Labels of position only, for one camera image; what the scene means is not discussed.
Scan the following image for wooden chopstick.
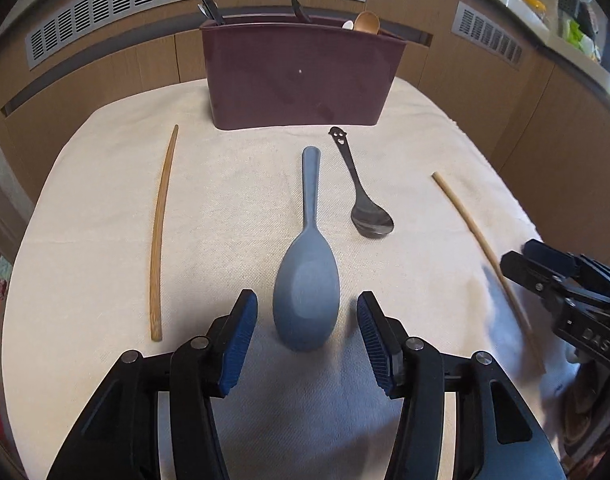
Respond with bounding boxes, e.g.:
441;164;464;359
432;171;547;375
148;125;179;342

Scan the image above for grey plastic rice paddle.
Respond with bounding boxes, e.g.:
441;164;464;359
272;146;340;352

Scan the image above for smiley handle steel spoon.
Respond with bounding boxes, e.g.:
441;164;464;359
329;126;395;240

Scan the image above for wooden rice spoon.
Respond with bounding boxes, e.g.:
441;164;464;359
354;10;381;35

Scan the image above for steel fork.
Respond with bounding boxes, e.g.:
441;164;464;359
198;0;226;25

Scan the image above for black handled steel spoon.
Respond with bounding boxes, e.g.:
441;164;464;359
291;0;312;24

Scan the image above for cream table cloth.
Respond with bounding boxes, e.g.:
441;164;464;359
2;80;575;479

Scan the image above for short grey vent grille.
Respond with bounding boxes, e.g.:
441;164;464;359
451;1;523;67

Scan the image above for yellow lid jar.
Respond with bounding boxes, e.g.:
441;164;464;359
523;0;547;22

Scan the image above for maroon plastic utensil caddy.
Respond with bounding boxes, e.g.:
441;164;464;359
201;14;406;130

